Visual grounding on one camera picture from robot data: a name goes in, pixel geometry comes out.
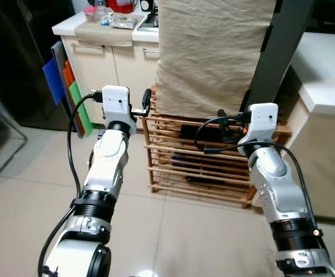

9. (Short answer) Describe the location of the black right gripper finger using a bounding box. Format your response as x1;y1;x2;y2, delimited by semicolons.
218;109;237;141

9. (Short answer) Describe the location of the small grey fridge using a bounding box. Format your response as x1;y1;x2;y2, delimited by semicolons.
245;0;316;111

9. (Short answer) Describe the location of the large black fridge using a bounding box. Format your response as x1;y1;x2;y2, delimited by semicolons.
0;0;76;131

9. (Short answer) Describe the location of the cream kitchen cabinet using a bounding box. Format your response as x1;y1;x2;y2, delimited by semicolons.
52;9;160;125

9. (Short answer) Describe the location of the wooden slatted rack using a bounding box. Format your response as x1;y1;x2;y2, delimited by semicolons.
141;87;292;209

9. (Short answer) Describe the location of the beige cloth cover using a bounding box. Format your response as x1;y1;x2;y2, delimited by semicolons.
155;0;277;119

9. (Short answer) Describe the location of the beige counter mat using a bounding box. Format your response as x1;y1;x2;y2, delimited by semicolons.
74;20;135;47

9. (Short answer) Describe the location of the steel gas stove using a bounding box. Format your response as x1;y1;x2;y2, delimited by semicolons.
137;12;159;33

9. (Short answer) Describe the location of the orange cutting board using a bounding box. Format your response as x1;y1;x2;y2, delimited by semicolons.
63;59;76;88

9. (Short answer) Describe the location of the white counter unit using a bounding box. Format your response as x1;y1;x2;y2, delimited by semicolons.
251;32;335;223

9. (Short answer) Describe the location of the clear plastic snack bag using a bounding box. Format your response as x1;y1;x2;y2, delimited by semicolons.
110;14;138;30

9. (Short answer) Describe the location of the blue cutting board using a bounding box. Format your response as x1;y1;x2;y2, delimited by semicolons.
42;58;65;106

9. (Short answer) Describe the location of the clear plastic bottle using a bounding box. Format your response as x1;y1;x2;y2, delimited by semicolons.
95;0;112;25

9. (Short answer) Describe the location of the red kettle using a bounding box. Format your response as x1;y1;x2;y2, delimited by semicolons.
106;0;137;14

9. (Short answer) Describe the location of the pink small container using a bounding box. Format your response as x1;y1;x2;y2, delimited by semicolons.
84;6;97;23

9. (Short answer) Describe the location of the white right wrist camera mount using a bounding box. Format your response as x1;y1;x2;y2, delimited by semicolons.
239;103;279;146

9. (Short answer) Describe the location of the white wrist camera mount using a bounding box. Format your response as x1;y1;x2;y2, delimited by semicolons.
239;103;279;146
101;85;131;122

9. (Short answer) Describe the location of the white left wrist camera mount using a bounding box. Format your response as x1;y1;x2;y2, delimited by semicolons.
101;85;131;122

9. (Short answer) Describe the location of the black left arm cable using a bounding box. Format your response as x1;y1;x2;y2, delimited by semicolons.
37;89;103;277

